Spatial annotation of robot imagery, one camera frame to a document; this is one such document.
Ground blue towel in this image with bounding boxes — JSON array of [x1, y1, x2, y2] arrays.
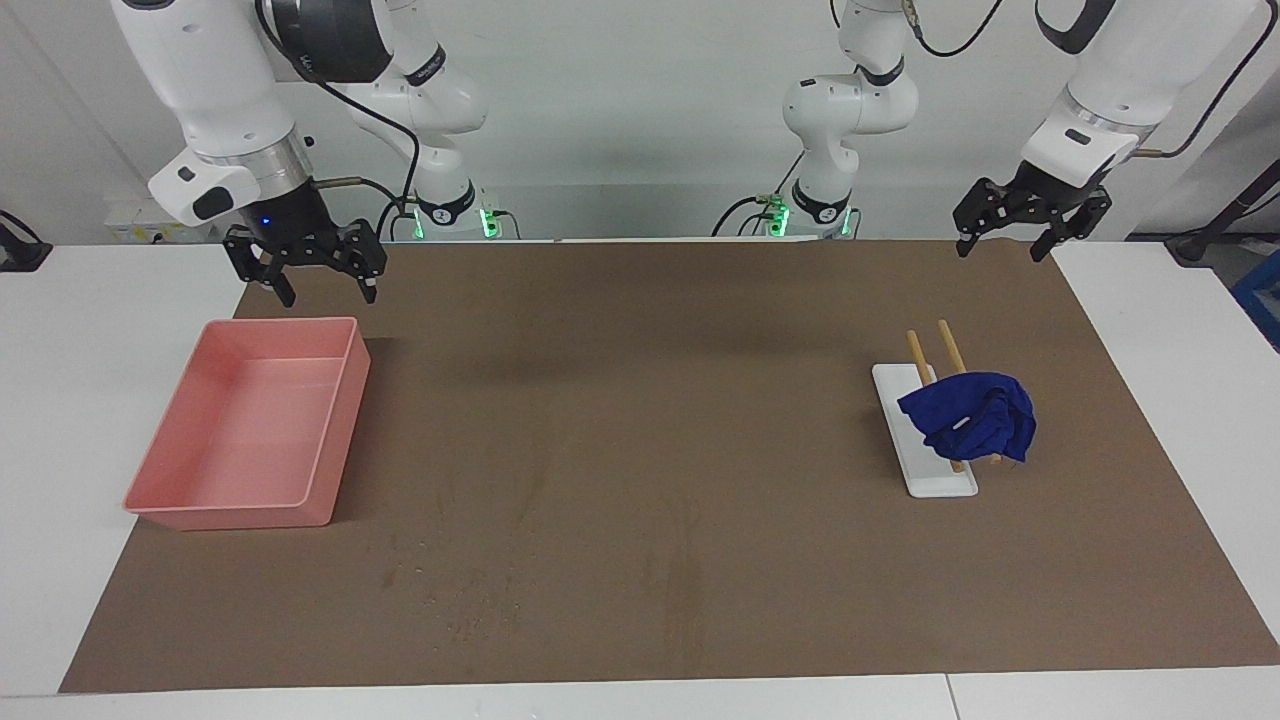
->
[[897, 372, 1038, 467]]

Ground wooden rod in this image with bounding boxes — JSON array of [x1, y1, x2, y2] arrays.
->
[[906, 330, 967, 474], [937, 320, 1002, 467]]

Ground pink plastic bin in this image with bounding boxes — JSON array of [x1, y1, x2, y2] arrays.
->
[[123, 317, 372, 531]]

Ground black tripod stand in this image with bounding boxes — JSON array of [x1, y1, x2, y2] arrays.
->
[[1164, 158, 1280, 267]]

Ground blue crate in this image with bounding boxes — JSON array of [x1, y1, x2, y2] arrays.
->
[[1231, 250, 1280, 353]]

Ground white rectangular tray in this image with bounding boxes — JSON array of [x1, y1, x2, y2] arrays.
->
[[872, 363, 980, 499]]

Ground brown table mat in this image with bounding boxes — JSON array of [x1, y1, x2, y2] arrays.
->
[[58, 240, 1280, 694]]

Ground black right base cable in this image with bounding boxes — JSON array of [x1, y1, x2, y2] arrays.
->
[[375, 195, 421, 242]]

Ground black base cable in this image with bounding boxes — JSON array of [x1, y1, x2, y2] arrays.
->
[[375, 195, 421, 242], [712, 150, 807, 238]]

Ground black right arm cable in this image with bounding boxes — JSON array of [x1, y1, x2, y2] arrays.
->
[[255, 0, 422, 241]]

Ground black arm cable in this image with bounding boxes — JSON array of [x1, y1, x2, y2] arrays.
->
[[255, 0, 422, 241], [905, 0, 1280, 161]]

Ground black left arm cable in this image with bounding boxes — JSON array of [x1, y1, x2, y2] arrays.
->
[[905, 0, 1280, 161]]

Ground black left base cable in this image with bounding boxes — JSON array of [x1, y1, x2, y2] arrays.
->
[[712, 150, 807, 238]]

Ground black clamp mount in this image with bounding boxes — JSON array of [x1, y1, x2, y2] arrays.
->
[[0, 209, 54, 273]]

